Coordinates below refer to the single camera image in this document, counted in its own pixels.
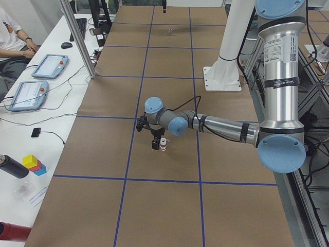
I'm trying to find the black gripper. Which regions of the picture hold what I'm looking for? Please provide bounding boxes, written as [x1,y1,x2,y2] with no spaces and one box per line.
[151,128,166,150]

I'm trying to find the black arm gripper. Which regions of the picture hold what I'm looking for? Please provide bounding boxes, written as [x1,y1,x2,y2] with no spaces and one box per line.
[162,0,167,13]

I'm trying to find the white PPR valve fitting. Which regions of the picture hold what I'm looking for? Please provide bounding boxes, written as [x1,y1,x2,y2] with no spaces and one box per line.
[159,137,170,151]

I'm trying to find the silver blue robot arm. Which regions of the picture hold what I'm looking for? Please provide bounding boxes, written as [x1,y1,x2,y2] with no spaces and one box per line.
[136,1,307,173]

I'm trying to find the black keyboard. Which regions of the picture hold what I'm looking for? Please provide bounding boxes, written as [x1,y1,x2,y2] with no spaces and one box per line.
[76,18,87,40]

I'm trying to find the black computer mouse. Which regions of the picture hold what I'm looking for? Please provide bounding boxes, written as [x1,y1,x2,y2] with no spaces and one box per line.
[61,42,73,49]

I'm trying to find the small black device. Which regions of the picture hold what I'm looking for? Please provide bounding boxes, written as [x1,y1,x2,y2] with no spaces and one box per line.
[31,128,41,138]

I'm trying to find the yellow red blue blocks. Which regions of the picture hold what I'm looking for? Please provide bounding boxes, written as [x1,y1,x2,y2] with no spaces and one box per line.
[23,154,47,176]

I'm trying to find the upper blue teach pendant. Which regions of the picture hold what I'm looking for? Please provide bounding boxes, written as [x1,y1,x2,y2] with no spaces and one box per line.
[31,54,69,79]

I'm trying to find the blue teach pendant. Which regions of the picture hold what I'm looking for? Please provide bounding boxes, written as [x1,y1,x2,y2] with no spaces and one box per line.
[31,54,69,79]
[8,80,48,112]

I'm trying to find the lower blue teach pendant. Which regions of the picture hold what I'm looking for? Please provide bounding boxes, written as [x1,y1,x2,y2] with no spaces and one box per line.
[8,80,48,112]

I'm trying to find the black bottle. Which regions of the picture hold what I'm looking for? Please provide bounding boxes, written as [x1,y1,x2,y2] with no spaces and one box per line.
[1,154,29,179]

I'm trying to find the seated person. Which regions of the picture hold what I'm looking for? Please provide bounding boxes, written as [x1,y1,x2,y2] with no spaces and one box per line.
[1,9,39,96]

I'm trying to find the red cylinder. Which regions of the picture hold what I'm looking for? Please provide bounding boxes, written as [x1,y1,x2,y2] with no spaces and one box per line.
[1,222,31,242]

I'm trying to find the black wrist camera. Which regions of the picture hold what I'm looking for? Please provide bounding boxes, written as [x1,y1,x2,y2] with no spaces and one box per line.
[136,115,149,132]

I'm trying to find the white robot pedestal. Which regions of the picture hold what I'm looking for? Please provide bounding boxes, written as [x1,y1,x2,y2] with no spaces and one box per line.
[203,0,255,91]

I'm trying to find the aluminium frame post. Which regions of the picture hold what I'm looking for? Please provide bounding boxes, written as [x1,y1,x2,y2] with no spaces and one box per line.
[59,0,96,79]

